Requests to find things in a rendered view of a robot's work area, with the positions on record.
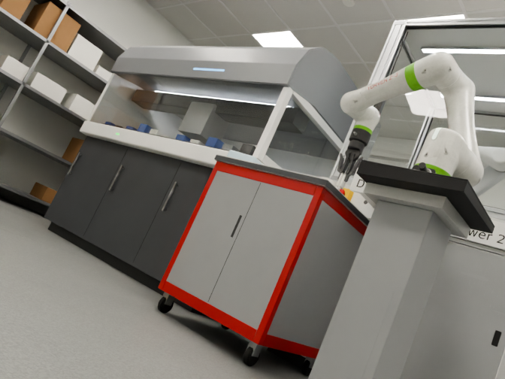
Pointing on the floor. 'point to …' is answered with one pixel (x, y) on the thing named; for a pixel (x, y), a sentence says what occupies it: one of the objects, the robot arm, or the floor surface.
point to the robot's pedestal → (388, 285)
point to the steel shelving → (95, 35)
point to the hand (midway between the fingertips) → (342, 180)
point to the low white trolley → (266, 256)
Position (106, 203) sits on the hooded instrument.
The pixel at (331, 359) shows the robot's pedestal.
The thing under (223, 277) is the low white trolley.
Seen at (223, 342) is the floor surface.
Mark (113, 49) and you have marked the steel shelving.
